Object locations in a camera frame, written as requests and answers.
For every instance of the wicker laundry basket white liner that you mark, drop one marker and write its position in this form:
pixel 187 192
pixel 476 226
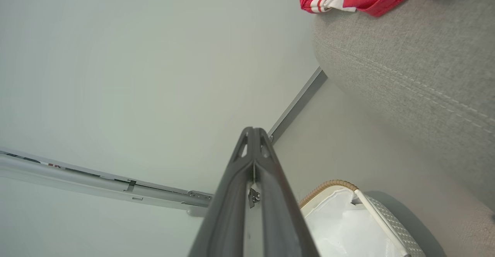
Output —
pixel 340 226

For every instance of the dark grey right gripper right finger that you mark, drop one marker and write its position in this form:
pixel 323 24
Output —
pixel 278 210

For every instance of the grey fabric sofa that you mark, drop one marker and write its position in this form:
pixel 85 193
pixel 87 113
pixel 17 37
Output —
pixel 406 75

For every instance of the metal baseboard strip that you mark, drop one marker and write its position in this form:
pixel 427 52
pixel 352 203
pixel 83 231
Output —
pixel 297 102

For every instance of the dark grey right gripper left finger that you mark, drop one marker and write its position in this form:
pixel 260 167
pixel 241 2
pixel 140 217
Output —
pixel 228 210

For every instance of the grey door floor rail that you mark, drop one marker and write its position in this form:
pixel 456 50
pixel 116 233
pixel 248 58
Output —
pixel 96 183

